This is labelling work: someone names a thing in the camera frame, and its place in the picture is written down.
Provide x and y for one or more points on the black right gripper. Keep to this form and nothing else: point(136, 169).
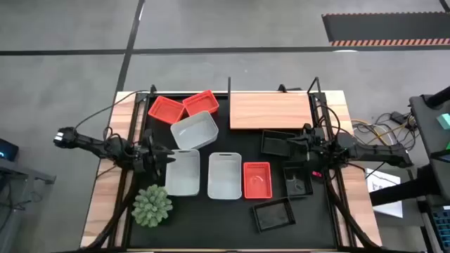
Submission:
point(314, 144)

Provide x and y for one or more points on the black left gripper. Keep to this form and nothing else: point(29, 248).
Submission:
point(148, 154)

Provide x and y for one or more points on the black slotted plastic basket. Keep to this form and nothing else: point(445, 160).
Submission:
point(298, 182)
point(274, 214)
point(274, 144)

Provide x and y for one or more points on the white plastic basket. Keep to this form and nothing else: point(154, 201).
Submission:
point(183, 172)
point(224, 175)
point(194, 130)

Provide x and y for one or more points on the red slotted plastic basket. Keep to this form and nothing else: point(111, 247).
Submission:
point(166, 109)
point(257, 180)
point(201, 102)

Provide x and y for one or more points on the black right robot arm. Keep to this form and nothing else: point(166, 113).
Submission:
point(372, 152)

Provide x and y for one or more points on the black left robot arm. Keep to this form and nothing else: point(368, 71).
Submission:
point(91, 142)

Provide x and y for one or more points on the wooden shelf board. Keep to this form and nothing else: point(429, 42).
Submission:
point(270, 110)

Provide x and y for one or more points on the red tag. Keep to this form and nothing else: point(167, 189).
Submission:
point(316, 174)

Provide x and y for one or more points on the green artificial potted plant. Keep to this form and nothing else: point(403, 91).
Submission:
point(152, 206)

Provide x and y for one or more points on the black table mat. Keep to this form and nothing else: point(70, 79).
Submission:
point(211, 225)

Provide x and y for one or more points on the white paper sheet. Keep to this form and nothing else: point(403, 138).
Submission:
point(386, 182)

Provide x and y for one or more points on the black power adapter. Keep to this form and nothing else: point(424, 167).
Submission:
point(398, 117)

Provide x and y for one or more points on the black stand leg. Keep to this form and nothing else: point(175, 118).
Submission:
point(397, 191)

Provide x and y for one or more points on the black cart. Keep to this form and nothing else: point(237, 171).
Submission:
point(427, 123)

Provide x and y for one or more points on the black hazard-striped floor mat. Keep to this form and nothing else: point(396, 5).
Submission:
point(383, 28)

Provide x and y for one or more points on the grey desk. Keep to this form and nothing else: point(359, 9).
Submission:
point(21, 170)

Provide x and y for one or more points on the teal block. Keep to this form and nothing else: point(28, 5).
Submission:
point(444, 121)

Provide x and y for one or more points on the dark device with blue light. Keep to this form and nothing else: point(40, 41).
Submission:
point(8, 149)

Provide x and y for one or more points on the blue crate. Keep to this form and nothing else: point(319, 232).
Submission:
point(442, 225)

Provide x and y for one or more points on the black metal rig frame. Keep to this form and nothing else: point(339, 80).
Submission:
point(135, 116)

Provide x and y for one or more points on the black shelf post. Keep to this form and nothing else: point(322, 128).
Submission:
point(313, 84)

